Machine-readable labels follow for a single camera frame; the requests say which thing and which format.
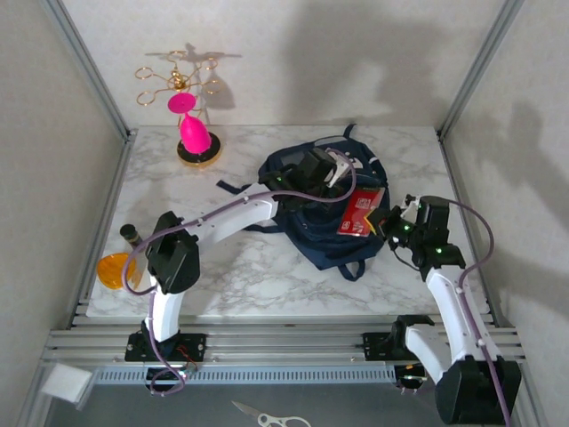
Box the white handled scissors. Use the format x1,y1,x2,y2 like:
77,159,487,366
231,399,312,427

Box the red packet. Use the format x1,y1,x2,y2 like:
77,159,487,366
336,186,386,239

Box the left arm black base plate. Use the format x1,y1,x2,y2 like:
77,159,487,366
124,333,208,362

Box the aluminium cross rail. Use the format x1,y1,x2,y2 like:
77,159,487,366
42,326,528,368

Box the white square pad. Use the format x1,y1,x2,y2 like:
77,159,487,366
40,362,94,410

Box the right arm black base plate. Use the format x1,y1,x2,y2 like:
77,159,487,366
362,331,445,362

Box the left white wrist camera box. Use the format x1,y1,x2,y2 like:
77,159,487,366
324,148,351,189

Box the black controller board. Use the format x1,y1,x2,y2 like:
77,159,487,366
145,367,200,388
393,363,431,389

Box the aluminium frame post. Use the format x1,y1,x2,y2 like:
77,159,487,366
37,0,139,142
437,0,525,140

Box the pink plastic goblet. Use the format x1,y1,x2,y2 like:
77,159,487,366
167,92,212,152

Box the aluminium side rail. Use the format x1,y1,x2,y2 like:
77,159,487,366
66,133,137,330
437,131,506,330

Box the gold wire glass rack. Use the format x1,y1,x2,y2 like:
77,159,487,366
135,49,223,168

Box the orange translucent glass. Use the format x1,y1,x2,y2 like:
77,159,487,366
96,252,144,293

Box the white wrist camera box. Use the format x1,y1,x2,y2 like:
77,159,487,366
324,148,351,189
398,194,422,220

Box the navy blue backpack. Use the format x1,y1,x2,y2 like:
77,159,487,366
216,124,391,281

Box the grey slotted cable duct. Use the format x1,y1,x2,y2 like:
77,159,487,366
95,367,397,386

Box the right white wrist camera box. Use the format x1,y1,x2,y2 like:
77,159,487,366
398,194,422,220

